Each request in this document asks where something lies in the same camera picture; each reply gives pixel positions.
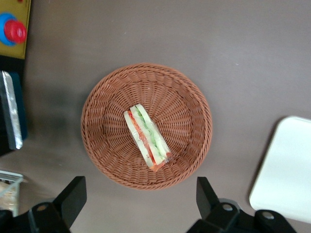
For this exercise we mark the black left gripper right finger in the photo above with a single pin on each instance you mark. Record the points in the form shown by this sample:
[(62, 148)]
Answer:
[(206, 201)]

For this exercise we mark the yellow control panel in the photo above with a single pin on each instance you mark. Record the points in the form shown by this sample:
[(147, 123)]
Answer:
[(17, 7)]

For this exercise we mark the cream plastic tray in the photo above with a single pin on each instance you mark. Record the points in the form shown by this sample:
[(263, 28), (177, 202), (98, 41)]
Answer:
[(286, 167)]

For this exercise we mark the clear cracker snack bag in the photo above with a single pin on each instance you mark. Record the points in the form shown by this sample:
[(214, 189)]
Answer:
[(6, 196)]

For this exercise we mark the red emergency stop button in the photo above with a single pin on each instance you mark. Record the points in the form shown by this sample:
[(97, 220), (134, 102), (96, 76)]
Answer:
[(14, 30)]

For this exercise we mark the black sealing machine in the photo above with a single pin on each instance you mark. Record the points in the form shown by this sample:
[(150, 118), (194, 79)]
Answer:
[(9, 106)]

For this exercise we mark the triangle sandwich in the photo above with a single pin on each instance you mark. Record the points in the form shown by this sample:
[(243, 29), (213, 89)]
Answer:
[(145, 136)]

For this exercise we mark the round brown wicker basket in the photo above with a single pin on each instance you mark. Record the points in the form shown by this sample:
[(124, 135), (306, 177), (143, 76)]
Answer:
[(107, 136)]

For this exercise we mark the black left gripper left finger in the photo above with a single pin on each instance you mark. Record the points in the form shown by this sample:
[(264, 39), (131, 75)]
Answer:
[(70, 201)]

